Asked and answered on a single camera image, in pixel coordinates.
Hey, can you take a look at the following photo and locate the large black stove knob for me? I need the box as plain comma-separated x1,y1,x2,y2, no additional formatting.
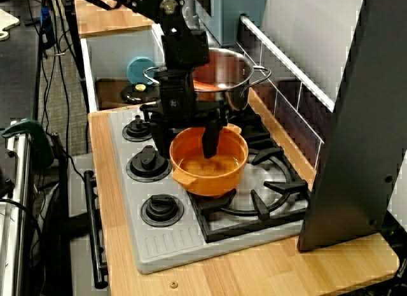
126,145,174,183

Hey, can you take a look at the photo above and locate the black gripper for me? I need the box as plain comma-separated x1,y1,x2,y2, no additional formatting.
139,69,230,159

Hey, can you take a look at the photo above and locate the black lid yellow knob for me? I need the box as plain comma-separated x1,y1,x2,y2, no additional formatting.
120,82,162,104

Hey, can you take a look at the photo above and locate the wooden table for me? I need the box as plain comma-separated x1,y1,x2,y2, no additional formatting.
74,0,166,39

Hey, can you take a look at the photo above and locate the white cutting board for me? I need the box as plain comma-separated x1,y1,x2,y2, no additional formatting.
0,8,20,42

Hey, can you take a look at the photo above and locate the black kitchen side panel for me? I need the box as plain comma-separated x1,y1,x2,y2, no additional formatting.
296,0,407,252

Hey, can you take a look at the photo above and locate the orange plastic pot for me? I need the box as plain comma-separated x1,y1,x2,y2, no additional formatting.
169,123,249,197

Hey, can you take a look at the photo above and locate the orange toy carrot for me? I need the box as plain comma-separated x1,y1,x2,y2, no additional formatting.
193,79,220,93

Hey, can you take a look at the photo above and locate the silver aluminium rail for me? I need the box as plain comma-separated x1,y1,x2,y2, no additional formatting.
0,120,32,296

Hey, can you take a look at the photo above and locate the white oven cabinet front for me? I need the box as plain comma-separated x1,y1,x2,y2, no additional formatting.
68,152,111,296

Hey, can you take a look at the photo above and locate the small black stove knob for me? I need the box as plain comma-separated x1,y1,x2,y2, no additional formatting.
122,114,158,143

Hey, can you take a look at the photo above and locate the black oven door handle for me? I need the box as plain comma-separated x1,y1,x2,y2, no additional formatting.
83,169,109,290

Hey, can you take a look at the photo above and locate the white kitchen back panel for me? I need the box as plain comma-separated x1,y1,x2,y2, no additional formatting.
241,0,366,112

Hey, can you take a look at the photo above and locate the grey stove top plate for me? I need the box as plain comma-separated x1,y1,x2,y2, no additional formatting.
107,104,311,274

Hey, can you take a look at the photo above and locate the stainless steel pot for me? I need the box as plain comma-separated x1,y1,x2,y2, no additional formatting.
142,46,273,114

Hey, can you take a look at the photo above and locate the wooden countertop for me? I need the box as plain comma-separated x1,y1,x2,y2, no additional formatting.
87,87,401,296

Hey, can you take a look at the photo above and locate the white toy sink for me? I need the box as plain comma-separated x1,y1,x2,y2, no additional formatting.
79,24,166,114

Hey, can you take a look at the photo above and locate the grey toy faucet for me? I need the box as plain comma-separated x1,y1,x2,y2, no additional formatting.
183,4,200,31

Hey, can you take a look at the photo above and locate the blue cable clip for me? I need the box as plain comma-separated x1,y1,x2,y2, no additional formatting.
39,6,53,36

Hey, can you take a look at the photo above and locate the dark tile backsplash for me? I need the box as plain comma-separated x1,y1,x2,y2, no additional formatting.
237,15,335,182

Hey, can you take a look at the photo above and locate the black burner grate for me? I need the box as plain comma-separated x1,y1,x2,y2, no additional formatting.
219,103,272,152
187,143,311,244

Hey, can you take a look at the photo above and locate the black cable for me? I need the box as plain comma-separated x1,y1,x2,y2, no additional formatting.
0,197,45,278
41,0,90,157

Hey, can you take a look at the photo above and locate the green clamp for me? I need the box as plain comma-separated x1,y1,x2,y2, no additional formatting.
1,117,55,170

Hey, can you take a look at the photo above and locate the teal plastic plate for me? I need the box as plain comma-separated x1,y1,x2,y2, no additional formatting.
126,56,158,85

